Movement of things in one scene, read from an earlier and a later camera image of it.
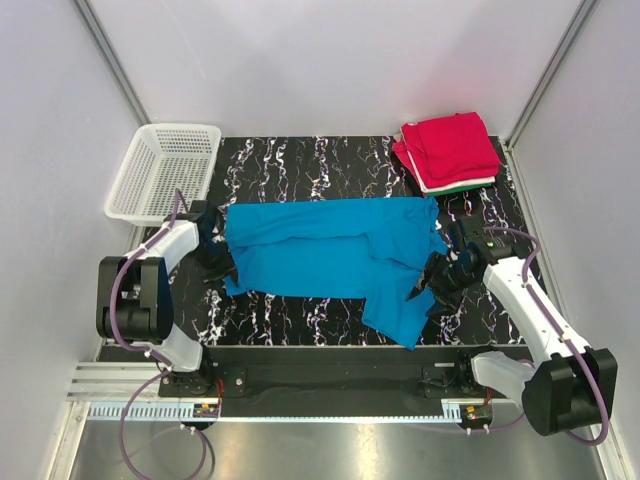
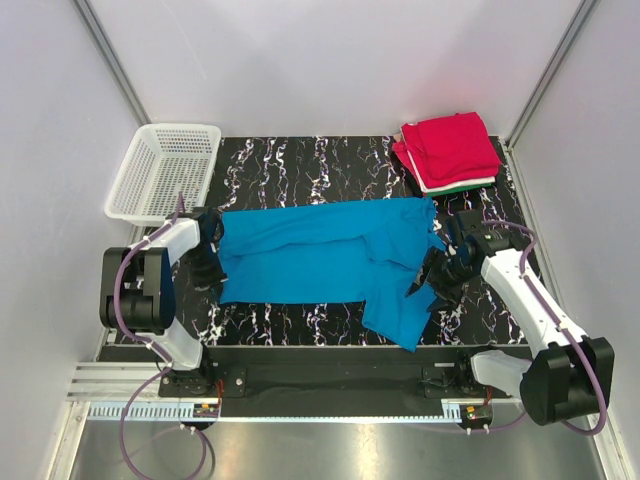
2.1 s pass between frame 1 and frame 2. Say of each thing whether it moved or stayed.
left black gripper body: moved
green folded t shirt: stayed
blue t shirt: stayed
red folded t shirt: stayed
